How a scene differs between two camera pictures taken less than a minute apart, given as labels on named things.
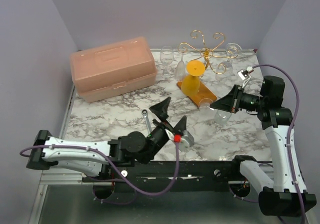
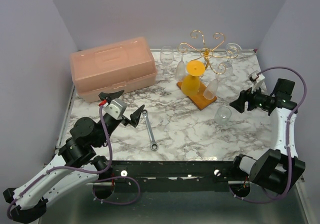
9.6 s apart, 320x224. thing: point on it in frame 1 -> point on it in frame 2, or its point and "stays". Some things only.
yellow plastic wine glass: (190, 85) stays
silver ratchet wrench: (144, 112) stays
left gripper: (161, 112) -> (135, 115)
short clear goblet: (222, 117) stays
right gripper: (231, 102) -> (244, 96)
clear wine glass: (231, 50) stays
